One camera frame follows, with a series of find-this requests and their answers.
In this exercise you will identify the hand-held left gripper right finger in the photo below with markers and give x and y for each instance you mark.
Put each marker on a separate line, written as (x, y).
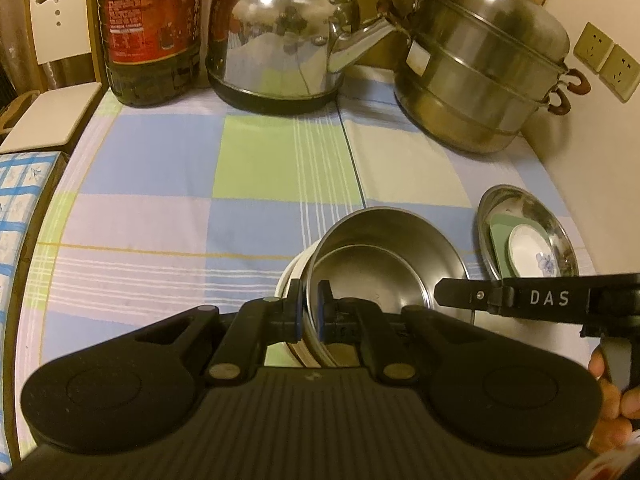
(323, 312)

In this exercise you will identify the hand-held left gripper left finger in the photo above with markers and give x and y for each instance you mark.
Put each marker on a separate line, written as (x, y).
(298, 312)

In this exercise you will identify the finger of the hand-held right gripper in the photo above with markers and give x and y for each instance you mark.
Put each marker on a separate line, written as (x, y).
(465, 296)

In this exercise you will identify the cream round bowl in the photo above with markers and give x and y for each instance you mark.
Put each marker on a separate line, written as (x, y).
(287, 280)

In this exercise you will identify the small floral plate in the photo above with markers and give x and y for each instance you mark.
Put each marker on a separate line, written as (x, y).
(530, 252)

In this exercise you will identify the green square plate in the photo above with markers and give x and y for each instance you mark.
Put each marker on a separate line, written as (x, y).
(499, 240)

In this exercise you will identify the stainless steel bowl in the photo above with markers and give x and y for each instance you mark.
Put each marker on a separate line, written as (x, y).
(390, 240)

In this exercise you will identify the stainless steel plate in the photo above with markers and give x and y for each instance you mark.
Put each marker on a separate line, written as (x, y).
(525, 205)

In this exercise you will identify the person's right hand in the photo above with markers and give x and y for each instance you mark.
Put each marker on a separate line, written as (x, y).
(612, 405)

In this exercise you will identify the red white cloth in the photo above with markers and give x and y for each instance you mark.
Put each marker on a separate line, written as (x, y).
(607, 465)

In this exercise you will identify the checked tablecloth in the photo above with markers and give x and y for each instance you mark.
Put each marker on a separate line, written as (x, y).
(165, 200)

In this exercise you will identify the stainless steel steamer pot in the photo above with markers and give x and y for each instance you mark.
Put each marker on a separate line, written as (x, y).
(480, 70)

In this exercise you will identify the stainless steel kettle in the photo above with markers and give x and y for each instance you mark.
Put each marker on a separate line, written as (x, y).
(270, 45)

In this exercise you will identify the blue patterned cloth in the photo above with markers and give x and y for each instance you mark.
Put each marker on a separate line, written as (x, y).
(20, 220)

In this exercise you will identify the white wooden chair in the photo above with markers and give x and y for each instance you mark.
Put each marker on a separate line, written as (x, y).
(55, 110)

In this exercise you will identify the dark oil bottle red label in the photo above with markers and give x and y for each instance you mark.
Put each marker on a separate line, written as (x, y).
(150, 25)

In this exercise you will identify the beige curtain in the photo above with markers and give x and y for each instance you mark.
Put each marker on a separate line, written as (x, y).
(12, 20)

